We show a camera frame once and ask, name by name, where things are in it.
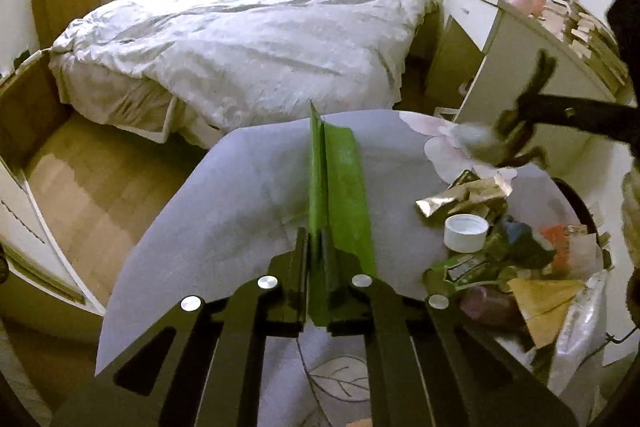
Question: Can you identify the white bottle cap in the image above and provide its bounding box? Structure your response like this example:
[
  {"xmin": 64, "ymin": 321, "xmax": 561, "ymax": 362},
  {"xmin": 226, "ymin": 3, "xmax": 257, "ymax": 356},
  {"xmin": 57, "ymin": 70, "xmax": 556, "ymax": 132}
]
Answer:
[{"xmin": 444, "ymin": 213, "xmax": 489, "ymax": 254}]

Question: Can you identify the gold foil wrapper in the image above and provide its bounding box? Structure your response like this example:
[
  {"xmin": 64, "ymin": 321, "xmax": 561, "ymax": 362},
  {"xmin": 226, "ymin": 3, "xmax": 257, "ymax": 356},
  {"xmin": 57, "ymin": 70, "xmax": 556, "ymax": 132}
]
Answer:
[{"xmin": 416, "ymin": 174, "xmax": 513, "ymax": 225}]

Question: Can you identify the green paper wrapper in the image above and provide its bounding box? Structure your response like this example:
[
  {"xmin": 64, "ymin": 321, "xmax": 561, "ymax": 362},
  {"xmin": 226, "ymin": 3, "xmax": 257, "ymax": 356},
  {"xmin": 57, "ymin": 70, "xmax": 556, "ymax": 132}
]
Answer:
[{"xmin": 308, "ymin": 107, "xmax": 376, "ymax": 327}]

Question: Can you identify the black round trash bin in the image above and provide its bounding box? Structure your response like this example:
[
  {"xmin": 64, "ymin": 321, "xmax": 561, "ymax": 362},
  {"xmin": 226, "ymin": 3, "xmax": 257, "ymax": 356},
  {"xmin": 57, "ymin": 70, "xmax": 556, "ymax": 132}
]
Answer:
[{"xmin": 552, "ymin": 178, "xmax": 598, "ymax": 234}]

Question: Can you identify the white gloved right hand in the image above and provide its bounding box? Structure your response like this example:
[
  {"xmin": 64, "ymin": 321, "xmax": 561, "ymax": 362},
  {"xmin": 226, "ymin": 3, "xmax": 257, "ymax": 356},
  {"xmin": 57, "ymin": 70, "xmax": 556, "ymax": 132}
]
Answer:
[{"xmin": 620, "ymin": 159, "xmax": 640, "ymax": 326}]

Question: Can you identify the stack of books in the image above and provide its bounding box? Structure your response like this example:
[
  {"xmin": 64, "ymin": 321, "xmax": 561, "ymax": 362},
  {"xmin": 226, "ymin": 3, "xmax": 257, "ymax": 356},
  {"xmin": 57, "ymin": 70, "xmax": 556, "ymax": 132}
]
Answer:
[{"xmin": 538, "ymin": 0, "xmax": 629, "ymax": 94}]

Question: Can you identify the white dresser cabinet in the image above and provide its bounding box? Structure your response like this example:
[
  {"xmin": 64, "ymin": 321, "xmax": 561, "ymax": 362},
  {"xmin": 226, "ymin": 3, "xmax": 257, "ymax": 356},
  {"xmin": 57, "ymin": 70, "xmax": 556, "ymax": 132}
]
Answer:
[{"xmin": 424, "ymin": 0, "xmax": 618, "ymax": 178}]

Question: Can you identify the floral grey tablecloth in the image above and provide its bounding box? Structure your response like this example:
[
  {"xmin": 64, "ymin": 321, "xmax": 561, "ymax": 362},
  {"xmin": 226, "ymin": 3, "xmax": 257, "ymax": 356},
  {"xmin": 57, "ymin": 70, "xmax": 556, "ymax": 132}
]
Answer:
[{"xmin": 94, "ymin": 107, "xmax": 591, "ymax": 427}]

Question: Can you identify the wooden bedside table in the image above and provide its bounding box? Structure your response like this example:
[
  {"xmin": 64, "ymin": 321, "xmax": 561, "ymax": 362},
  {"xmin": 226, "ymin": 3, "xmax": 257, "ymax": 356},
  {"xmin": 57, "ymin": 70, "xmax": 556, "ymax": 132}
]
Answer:
[{"xmin": 1, "ymin": 49, "xmax": 73, "ymax": 170}]

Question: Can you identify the bed with white duvet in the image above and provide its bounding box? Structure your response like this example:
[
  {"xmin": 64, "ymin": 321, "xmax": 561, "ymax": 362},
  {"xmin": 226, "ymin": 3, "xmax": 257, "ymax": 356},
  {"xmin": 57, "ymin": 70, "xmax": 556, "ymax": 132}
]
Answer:
[{"xmin": 49, "ymin": 0, "xmax": 437, "ymax": 148}]

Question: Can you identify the white door frame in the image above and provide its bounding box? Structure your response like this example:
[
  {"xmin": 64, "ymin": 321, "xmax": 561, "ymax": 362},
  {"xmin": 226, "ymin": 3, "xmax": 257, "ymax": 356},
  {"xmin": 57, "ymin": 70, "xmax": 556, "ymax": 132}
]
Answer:
[{"xmin": 1, "ymin": 165, "xmax": 105, "ymax": 343}]

